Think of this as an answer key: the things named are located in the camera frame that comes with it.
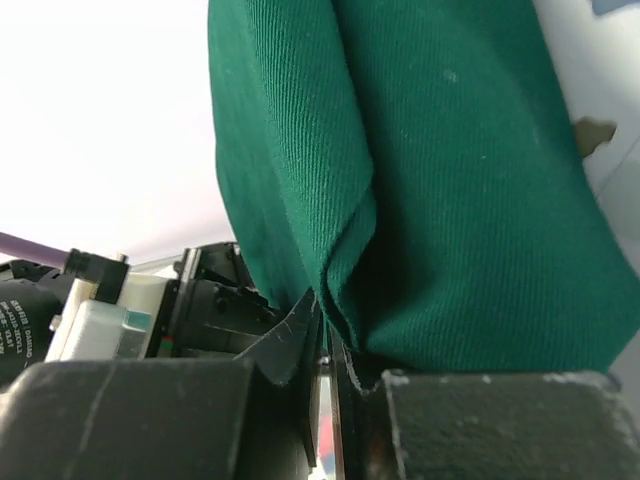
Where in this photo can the dark green surgical cloth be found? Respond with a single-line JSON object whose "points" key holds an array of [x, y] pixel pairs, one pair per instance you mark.
{"points": [[412, 162]]}

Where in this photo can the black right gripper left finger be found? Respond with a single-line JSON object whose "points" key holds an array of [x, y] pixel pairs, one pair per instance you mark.
{"points": [[288, 357]]}

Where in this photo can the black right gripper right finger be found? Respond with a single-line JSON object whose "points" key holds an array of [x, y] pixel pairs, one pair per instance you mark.
{"points": [[361, 421]]}

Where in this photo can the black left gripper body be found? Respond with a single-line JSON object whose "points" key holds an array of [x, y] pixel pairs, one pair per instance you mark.
{"points": [[212, 308]]}

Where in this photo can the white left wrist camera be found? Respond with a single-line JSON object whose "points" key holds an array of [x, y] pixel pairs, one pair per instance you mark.
{"points": [[90, 329]]}

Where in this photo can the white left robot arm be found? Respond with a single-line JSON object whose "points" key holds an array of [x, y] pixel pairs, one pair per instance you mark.
{"points": [[32, 297]]}

